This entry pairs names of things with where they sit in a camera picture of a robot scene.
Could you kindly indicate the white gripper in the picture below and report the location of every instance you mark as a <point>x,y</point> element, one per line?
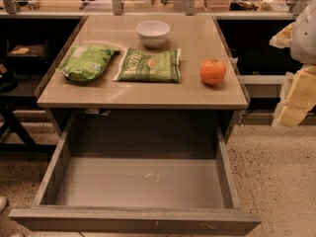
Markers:
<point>304,39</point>

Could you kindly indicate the orange fruit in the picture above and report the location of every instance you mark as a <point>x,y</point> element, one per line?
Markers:
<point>212,71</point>

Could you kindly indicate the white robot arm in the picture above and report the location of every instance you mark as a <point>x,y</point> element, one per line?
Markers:
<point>302,49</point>

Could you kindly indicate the open grey top drawer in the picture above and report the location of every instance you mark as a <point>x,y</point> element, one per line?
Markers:
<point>152,172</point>

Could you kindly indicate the white bowl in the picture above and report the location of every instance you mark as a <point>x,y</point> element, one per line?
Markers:
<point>153,33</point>

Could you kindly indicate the green Kettle chip bag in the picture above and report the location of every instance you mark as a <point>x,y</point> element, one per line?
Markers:
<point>161,67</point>

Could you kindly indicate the light green snack bag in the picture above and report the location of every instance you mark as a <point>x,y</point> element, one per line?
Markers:
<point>87,62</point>

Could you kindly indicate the black side stand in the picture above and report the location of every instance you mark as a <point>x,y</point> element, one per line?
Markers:
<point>23,66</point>

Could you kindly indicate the white shoe tip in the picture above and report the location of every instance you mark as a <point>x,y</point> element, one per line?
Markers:
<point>3,203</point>

